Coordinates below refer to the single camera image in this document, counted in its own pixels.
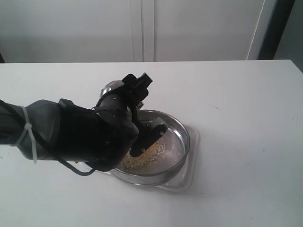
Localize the stainless steel cup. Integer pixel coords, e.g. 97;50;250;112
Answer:
96;80;136;110

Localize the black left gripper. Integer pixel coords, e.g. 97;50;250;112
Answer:
91;72;168;172

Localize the yellow grain mixture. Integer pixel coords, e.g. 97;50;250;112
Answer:
117;140;165;170

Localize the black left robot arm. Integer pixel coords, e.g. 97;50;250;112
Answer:
0;74;152;175

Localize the black camera cable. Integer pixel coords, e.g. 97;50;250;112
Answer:
0;99;98;177

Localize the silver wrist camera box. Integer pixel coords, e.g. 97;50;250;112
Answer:
142;117;167;129

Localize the white plastic tray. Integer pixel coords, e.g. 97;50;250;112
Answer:
99;122;201;192

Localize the round steel mesh sieve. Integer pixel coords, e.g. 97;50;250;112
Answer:
110;110;190;186

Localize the white cabinet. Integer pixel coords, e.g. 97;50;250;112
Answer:
0;0;276;63

